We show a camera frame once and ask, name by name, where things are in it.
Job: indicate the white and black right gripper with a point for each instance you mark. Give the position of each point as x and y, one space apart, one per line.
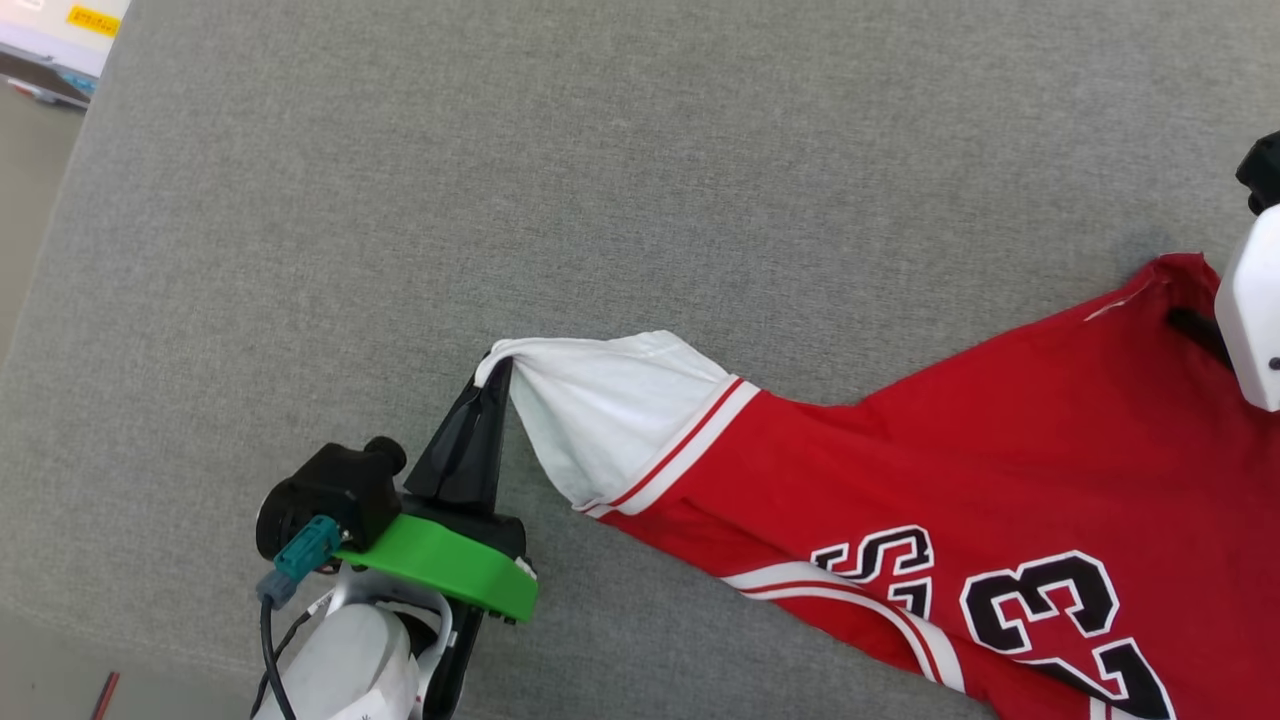
1255 320

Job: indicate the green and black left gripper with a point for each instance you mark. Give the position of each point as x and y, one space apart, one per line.
450 565

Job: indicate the red and white basketball jersey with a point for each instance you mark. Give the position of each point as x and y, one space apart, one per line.
800 480

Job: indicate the thin red strip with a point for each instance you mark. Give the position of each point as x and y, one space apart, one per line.
105 697

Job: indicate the yellow warning label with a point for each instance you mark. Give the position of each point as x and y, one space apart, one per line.
93 20

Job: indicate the white equipment box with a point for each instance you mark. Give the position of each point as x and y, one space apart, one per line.
40 35

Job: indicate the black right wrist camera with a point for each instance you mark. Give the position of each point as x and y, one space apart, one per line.
1262 175

